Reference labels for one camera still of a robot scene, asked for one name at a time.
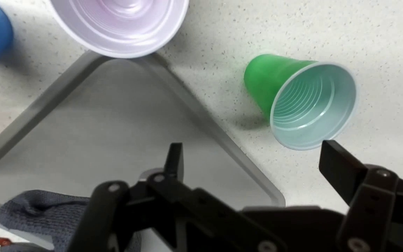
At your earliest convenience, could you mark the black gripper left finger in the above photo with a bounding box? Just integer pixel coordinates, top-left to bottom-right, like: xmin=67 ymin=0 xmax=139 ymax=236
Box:
xmin=163 ymin=142 xmax=183 ymax=181

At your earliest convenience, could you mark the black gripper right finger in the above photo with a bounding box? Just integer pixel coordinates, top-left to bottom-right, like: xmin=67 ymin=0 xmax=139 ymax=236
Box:
xmin=318 ymin=139 xmax=366 ymax=204

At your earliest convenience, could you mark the green plastic cup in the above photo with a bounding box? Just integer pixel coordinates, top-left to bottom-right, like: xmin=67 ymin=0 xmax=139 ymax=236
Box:
xmin=243 ymin=54 xmax=356 ymax=149

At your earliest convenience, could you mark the grey serving tray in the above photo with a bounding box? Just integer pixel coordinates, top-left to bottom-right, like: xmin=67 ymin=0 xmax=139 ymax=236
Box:
xmin=0 ymin=48 xmax=286 ymax=250

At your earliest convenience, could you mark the dark grey cloth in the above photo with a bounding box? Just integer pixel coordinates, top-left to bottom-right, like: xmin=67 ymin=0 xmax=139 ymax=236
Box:
xmin=0 ymin=190 xmax=89 ymax=252

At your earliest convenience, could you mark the magenta plastic cup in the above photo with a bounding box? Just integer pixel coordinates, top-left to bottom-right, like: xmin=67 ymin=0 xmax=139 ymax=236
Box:
xmin=47 ymin=0 xmax=190 ymax=58

